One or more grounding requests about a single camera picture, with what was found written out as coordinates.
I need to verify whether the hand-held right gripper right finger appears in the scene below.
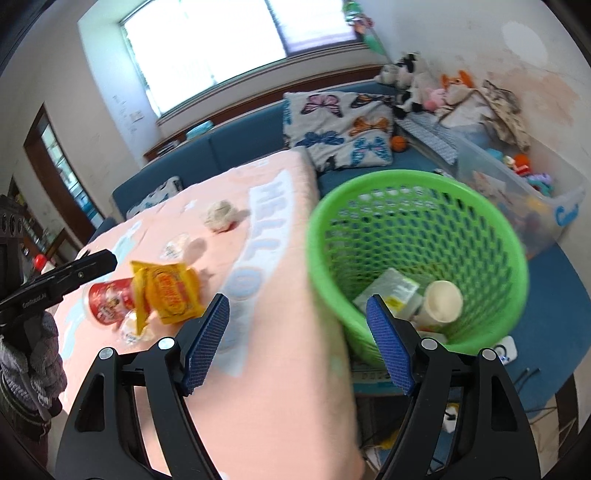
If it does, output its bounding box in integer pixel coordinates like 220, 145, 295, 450
365, 294, 541, 480

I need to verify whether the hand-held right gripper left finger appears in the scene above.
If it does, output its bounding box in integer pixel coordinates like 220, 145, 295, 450
54, 292, 232, 480

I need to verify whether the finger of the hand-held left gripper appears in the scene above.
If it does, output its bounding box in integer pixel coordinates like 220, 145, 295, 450
43, 249, 119, 292

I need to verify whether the red drink can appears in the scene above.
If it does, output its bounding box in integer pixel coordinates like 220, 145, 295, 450
83, 277, 137, 329

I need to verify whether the white milk carton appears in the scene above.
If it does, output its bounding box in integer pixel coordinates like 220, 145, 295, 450
353, 268, 423, 319

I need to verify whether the yellow snack packet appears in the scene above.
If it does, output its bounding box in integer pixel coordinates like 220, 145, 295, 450
129, 260, 206, 344

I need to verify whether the white paper cup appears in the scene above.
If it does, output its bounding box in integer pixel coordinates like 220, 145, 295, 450
413, 280, 464, 328

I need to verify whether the small clear jelly cup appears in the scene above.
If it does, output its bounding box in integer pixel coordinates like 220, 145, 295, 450
117, 308, 155, 346

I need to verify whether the clear plastic wrapper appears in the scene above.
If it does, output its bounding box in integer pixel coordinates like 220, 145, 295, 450
161, 233, 192, 260

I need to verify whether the green plastic basket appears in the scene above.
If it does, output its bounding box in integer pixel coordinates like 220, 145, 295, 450
306, 170, 530, 370

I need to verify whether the white tissue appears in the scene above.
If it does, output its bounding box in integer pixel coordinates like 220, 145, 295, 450
205, 200, 238, 233

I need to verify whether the person's left hand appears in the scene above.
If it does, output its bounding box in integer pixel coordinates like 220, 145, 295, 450
0, 311, 68, 422

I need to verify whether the dark wooden cabinet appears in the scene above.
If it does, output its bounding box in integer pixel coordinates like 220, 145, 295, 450
7, 175, 65, 268

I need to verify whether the pink printed blanket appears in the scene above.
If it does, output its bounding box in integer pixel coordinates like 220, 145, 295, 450
46, 150, 370, 480

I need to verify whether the small patterned pillow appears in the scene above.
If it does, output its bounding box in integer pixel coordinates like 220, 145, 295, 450
126, 175, 183, 220

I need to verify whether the small white device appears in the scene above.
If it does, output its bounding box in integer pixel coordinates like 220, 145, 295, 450
492, 335, 519, 365

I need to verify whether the blue floor mat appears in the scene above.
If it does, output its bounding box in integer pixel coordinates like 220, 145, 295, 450
355, 240, 587, 467

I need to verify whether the blue sofa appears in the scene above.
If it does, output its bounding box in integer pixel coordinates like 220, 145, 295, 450
108, 78, 458, 241

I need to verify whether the clear plastic storage bin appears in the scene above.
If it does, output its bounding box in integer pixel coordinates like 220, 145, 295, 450
434, 120, 589, 259

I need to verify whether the striped cushion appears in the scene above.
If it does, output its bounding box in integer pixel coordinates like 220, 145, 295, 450
402, 113, 460, 164

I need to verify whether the butterfly print pillow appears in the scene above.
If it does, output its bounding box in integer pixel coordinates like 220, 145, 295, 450
281, 90, 398, 174

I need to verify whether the pink plush toy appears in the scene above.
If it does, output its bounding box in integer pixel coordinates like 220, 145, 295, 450
425, 85, 448, 112

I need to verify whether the window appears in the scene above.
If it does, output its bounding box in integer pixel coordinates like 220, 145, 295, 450
78, 0, 361, 121

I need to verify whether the beige patterned cloth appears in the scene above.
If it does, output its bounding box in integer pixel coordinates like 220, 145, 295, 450
480, 79, 532, 151

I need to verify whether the black and white cow plush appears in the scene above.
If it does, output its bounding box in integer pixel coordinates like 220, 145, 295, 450
379, 52, 439, 116

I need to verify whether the orange fox plush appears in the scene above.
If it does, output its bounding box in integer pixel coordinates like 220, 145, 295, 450
438, 70, 476, 93

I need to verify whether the colourful pinwheel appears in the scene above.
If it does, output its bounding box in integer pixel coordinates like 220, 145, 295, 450
342, 0, 389, 54

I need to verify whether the brown door frame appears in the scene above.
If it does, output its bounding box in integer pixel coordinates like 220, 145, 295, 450
23, 104, 105, 245

